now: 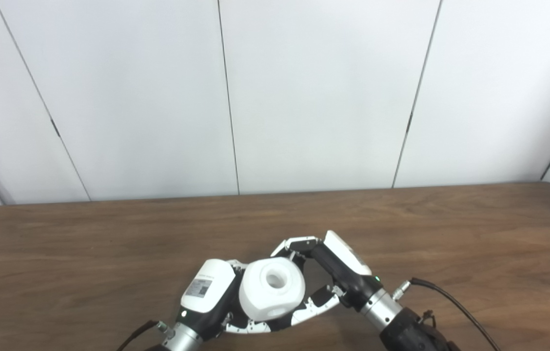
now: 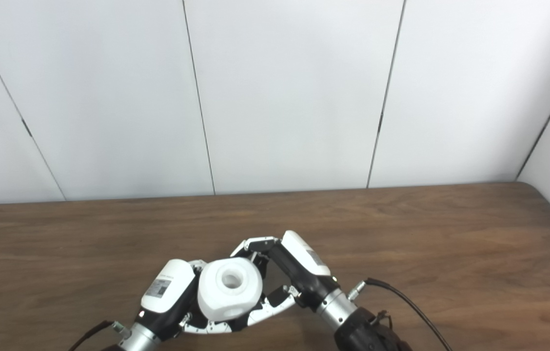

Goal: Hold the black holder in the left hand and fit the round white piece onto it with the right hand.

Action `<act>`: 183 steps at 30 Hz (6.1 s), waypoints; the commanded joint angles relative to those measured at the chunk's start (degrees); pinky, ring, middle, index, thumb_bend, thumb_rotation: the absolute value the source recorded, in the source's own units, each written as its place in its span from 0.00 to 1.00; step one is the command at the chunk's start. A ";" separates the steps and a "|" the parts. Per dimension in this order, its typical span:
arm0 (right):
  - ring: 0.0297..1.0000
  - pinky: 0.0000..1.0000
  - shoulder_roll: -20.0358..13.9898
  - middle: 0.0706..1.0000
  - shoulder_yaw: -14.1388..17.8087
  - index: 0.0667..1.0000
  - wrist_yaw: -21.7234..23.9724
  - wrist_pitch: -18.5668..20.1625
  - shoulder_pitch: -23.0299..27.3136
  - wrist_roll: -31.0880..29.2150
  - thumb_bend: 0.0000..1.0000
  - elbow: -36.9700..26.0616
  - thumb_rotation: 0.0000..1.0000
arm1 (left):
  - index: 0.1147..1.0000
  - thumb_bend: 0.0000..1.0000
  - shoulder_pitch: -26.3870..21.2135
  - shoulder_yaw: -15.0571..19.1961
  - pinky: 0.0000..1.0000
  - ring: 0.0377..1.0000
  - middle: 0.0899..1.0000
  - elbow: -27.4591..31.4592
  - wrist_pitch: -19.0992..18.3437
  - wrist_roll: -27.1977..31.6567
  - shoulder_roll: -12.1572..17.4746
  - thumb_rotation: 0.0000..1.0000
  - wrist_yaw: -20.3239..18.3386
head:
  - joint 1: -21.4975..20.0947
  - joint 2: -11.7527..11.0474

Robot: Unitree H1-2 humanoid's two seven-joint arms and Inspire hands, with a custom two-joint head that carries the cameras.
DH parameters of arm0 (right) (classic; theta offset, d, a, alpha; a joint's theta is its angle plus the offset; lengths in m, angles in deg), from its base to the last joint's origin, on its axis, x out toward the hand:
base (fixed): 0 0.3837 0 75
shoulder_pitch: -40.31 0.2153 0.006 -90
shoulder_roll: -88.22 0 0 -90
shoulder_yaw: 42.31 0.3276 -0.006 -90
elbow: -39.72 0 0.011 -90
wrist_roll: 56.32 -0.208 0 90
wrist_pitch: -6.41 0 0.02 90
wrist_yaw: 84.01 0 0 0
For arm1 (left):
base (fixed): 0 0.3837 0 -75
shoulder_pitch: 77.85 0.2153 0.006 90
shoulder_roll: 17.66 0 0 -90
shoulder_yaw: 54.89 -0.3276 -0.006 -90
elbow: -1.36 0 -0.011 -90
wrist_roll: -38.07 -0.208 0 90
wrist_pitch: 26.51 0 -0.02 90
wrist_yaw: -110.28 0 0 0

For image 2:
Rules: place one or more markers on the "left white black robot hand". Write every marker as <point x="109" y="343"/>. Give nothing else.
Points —
<point x="167" y="287"/>

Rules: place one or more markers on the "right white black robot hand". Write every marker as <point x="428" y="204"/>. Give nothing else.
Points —
<point x="304" y="265"/>

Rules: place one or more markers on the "white plastic block with holes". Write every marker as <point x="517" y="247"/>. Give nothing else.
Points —
<point x="221" y="297"/>

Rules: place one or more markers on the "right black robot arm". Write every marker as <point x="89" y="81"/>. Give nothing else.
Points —
<point x="363" y="331"/>

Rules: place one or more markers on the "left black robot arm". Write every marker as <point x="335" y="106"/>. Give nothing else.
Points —
<point x="138" y="341"/>

